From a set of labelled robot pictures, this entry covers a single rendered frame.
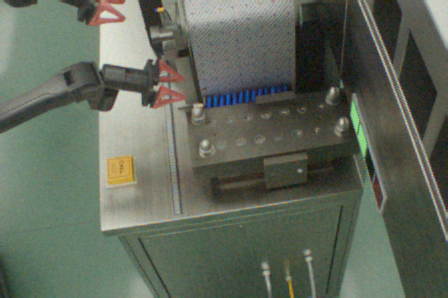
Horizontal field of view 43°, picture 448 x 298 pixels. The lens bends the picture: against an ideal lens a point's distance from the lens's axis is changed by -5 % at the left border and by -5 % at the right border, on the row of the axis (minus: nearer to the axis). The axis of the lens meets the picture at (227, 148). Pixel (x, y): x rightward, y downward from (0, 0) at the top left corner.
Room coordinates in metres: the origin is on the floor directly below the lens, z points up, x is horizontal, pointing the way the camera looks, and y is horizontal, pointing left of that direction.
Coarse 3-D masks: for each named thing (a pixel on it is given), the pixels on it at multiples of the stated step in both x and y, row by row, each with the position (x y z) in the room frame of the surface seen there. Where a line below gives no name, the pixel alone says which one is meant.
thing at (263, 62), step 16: (192, 48) 0.93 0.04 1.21; (208, 48) 0.93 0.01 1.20; (224, 48) 0.93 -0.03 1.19; (240, 48) 0.93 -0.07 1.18; (256, 48) 0.93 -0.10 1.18; (272, 48) 0.93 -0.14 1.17; (288, 48) 0.93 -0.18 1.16; (208, 64) 0.93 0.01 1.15; (224, 64) 0.93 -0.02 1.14; (240, 64) 0.93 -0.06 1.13; (256, 64) 0.93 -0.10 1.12; (272, 64) 0.93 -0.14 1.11; (288, 64) 0.93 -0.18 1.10; (208, 80) 0.93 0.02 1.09; (224, 80) 0.93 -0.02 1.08; (240, 80) 0.93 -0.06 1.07; (256, 80) 0.93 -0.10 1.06; (272, 80) 0.93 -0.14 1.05; (288, 80) 0.93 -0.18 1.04
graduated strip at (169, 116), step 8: (168, 64) 1.17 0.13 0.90; (168, 96) 1.05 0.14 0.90; (168, 104) 1.03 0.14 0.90; (168, 112) 1.00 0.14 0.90; (168, 120) 0.97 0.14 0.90; (168, 128) 0.95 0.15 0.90; (168, 136) 0.92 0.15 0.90; (168, 144) 0.89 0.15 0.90; (168, 152) 0.87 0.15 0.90; (176, 152) 0.86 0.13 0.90; (176, 160) 0.84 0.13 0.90; (176, 168) 0.82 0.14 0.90; (176, 176) 0.79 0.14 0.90; (176, 184) 0.77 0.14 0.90; (176, 192) 0.75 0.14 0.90; (176, 200) 0.72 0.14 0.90; (176, 208) 0.70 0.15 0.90
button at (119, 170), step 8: (112, 160) 0.86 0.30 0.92; (120, 160) 0.85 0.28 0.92; (128, 160) 0.85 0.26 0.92; (112, 168) 0.83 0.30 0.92; (120, 168) 0.83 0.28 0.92; (128, 168) 0.82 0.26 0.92; (112, 176) 0.81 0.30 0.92; (120, 176) 0.80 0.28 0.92; (128, 176) 0.80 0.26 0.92; (112, 184) 0.80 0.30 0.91
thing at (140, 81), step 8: (128, 72) 0.93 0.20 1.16; (136, 72) 0.93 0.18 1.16; (144, 72) 0.93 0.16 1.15; (128, 80) 0.91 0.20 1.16; (136, 80) 0.91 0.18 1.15; (144, 80) 0.91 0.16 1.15; (128, 88) 0.90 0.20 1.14; (136, 88) 0.90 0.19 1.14; (144, 88) 0.90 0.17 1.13; (152, 88) 0.89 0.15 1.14; (144, 96) 0.89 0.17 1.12; (144, 104) 0.88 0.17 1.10
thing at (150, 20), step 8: (144, 0) 1.26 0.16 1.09; (152, 0) 1.26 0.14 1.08; (160, 0) 1.40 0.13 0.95; (144, 8) 1.26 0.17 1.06; (152, 8) 1.26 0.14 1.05; (144, 16) 1.26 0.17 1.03; (152, 16) 1.26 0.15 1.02; (160, 16) 1.27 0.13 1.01; (152, 24) 1.26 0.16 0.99; (160, 24) 1.26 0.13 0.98
